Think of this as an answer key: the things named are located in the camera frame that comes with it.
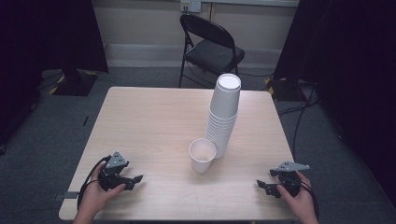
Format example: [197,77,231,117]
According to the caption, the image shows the black floor cables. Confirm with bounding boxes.
[276,83,321,158]

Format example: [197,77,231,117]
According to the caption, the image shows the person's left hand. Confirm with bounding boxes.
[78,161,127,219]

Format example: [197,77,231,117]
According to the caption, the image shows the black folding chair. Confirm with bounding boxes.
[178,13,246,89]

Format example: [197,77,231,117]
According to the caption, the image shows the white wall socket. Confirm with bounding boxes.
[179,0,203,14]

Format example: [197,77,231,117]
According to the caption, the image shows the black curtain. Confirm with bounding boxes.
[273,0,396,208]
[0,0,109,147]

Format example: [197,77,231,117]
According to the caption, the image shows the stack of white paper cups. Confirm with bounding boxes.
[204,73,243,160]

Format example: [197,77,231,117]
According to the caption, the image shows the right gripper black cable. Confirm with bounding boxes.
[298,179,320,219]

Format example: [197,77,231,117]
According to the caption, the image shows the single white paper cup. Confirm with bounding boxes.
[188,137,218,175]

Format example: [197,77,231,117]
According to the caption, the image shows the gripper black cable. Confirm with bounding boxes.
[77,154,112,212]
[298,179,320,219]

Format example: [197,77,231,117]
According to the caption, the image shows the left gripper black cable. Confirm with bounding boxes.
[77,154,112,212]

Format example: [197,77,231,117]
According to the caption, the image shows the grey tape strip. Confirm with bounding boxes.
[53,190,79,202]

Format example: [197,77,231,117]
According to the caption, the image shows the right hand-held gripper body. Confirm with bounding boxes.
[269,161,311,198]

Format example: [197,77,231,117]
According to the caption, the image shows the black stand base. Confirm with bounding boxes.
[48,68,99,97]
[264,77,312,103]

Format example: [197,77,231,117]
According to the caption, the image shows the person's right hand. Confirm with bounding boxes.
[276,171,316,220]

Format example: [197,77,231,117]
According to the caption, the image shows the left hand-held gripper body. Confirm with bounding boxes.
[97,150,130,191]

